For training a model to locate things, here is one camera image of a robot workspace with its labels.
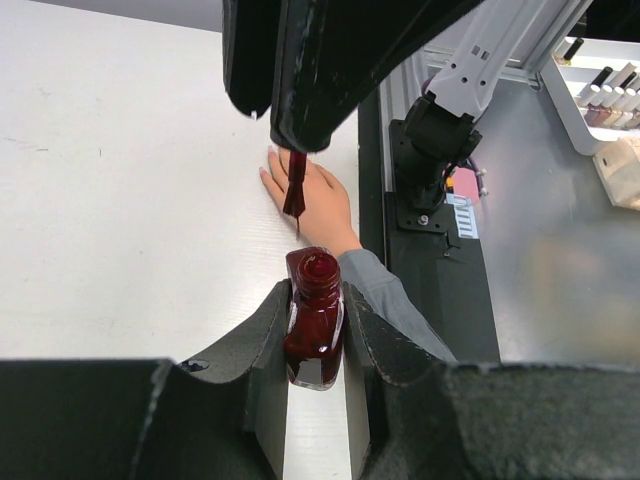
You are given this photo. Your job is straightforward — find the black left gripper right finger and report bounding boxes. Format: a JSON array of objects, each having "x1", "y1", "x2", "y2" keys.
[{"x1": 344, "y1": 285, "x2": 639, "y2": 479}]

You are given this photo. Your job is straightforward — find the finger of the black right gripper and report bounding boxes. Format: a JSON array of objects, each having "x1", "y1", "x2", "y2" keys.
[
  {"x1": 222, "y1": 0, "x2": 281, "y2": 118},
  {"x1": 270, "y1": 0, "x2": 478, "y2": 153}
]

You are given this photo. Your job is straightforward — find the red nail polish bottle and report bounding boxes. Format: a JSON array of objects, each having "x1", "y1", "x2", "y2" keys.
[{"x1": 283, "y1": 247, "x2": 345, "y2": 391}]

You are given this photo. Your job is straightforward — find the nail polish brush cap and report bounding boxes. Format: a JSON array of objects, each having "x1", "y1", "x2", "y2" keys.
[{"x1": 283, "y1": 151, "x2": 307, "y2": 237}]

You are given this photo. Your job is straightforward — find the mannequin hand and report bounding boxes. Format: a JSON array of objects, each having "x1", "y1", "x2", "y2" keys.
[{"x1": 260, "y1": 146, "x2": 362, "y2": 257}]

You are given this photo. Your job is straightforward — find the white tray of polish bottles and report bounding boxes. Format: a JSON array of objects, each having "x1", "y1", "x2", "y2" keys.
[{"x1": 541, "y1": 37, "x2": 639, "y2": 156}]

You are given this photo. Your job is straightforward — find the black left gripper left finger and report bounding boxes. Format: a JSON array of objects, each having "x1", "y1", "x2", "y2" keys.
[{"x1": 1, "y1": 281, "x2": 291, "y2": 479}]

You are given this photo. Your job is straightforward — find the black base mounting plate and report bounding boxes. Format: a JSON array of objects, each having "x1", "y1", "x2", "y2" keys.
[{"x1": 357, "y1": 92, "x2": 500, "y2": 363}]

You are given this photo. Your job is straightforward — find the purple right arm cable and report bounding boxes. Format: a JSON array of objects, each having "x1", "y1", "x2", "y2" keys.
[{"x1": 464, "y1": 159, "x2": 489, "y2": 199}]

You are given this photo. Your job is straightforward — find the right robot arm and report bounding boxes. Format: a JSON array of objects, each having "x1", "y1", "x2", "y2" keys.
[{"x1": 222, "y1": 1, "x2": 587, "y2": 219}]

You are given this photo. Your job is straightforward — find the beige cardboard box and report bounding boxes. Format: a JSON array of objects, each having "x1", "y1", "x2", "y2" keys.
[{"x1": 593, "y1": 137, "x2": 640, "y2": 210}]

